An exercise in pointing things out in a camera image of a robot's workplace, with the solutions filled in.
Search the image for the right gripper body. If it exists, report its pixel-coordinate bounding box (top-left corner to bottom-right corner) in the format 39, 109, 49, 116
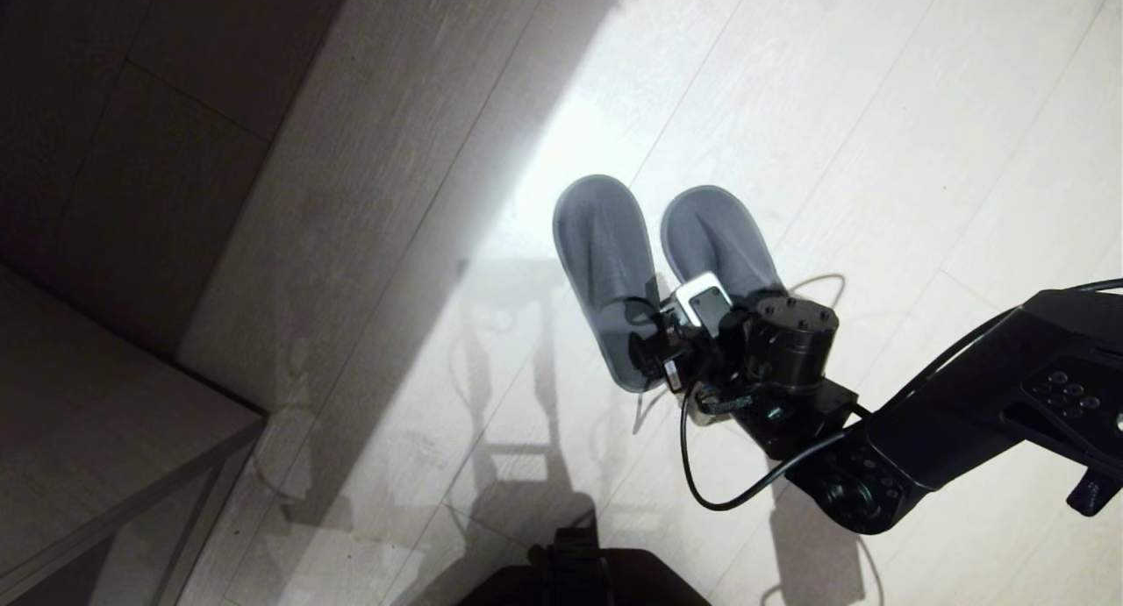
630, 312, 754, 407

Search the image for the grey slipper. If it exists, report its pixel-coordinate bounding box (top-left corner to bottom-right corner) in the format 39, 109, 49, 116
659, 184, 789, 310
552, 174, 669, 395

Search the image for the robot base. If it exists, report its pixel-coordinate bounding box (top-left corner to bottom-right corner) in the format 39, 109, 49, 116
454, 525, 713, 606

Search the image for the wooden table corner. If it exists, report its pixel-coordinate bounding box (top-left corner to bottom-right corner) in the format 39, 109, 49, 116
0, 262, 267, 606

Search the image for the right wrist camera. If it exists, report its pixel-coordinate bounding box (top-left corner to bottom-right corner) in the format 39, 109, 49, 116
670, 272, 734, 329

